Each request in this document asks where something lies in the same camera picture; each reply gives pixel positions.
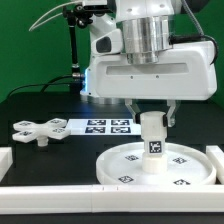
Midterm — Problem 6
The white marker sheet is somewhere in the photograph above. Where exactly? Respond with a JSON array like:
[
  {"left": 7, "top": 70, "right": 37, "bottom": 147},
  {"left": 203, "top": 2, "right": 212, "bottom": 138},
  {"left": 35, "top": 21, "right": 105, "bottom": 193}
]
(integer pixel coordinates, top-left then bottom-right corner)
[{"left": 66, "top": 119, "right": 141, "bottom": 136}]

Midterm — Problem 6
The white cross-shaped table base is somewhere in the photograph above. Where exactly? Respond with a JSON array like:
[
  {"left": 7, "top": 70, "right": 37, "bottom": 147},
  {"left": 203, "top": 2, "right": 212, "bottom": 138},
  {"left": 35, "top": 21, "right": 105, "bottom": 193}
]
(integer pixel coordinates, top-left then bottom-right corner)
[{"left": 12, "top": 118, "right": 71, "bottom": 147}]

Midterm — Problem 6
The white round table top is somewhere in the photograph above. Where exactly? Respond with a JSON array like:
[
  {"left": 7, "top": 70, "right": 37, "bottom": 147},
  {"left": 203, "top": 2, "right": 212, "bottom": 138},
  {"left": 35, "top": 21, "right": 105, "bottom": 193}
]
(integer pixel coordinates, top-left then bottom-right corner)
[{"left": 96, "top": 142, "right": 216, "bottom": 185}]

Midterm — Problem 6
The white right fence bar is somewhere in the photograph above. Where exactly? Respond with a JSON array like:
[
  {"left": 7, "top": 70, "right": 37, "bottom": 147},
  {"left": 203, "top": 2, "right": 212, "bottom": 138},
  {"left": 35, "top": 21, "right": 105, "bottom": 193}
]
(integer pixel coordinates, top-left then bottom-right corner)
[{"left": 206, "top": 145, "right": 224, "bottom": 185}]

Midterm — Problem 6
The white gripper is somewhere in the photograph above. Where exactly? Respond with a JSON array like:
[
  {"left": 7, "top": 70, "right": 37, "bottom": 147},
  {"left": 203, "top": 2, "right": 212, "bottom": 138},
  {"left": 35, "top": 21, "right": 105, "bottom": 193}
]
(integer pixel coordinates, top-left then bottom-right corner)
[{"left": 85, "top": 41, "right": 217, "bottom": 127}]

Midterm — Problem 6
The black cable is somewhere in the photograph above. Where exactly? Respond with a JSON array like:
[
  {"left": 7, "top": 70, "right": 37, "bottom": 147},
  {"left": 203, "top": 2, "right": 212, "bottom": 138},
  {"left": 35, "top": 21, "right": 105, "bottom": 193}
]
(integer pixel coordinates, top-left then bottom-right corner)
[{"left": 6, "top": 74, "right": 84, "bottom": 99}]

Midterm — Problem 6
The white front fence bar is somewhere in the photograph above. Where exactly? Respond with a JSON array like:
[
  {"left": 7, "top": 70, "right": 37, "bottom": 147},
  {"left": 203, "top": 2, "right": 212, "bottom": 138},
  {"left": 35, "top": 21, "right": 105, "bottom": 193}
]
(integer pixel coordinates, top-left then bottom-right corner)
[{"left": 0, "top": 185, "right": 224, "bottom": 214}]

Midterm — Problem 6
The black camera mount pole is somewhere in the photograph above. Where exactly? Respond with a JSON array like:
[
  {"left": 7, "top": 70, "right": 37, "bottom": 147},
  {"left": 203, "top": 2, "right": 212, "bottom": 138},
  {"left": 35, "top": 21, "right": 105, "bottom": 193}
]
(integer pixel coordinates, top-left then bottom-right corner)
[{"left": 62, "top": 4, "right": 92, "bottom": 80}]

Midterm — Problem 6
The white left fence bar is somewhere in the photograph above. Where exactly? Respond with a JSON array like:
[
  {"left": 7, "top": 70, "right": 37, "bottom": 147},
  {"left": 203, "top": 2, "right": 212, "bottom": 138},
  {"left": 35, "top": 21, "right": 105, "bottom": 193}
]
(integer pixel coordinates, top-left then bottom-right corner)
[{"left": 0, "top": 147, "right": 13, "bottom": 182}]

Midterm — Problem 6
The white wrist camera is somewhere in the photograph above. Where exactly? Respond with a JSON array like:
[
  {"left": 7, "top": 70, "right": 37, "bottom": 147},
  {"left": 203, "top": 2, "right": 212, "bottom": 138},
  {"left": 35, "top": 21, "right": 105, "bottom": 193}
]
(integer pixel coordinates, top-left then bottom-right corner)
[{"left": 90, "top": 29, "right": 123, "bottom": 55}]

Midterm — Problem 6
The white cable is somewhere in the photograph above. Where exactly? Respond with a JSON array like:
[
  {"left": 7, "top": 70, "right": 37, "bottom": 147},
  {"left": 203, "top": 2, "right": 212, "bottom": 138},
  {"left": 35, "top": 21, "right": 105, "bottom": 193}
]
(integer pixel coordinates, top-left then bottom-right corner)
[{"left": 28, "top": 0, "right": 85, "bottom": 32}]

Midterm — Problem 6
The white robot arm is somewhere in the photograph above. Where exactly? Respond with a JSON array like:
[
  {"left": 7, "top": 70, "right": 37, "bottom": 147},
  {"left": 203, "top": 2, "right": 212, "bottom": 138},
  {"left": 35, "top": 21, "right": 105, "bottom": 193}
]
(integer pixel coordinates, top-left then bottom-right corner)
[{"left": 81, "top": 0, "right": 218, "bottom": 126}]

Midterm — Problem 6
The white fence bar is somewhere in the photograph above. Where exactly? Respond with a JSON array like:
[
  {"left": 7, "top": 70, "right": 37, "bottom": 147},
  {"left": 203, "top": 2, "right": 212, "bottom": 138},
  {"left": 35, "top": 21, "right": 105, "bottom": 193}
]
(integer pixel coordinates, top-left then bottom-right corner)
[
  {"left": 0, "top": 147, "right": 13, "bottom": 182},
  {"left": 206, "top": 145, "right": 224, "bottom": 185},
  {"left": 0, "top": 185, "right": 224, "bottom": 214}
]

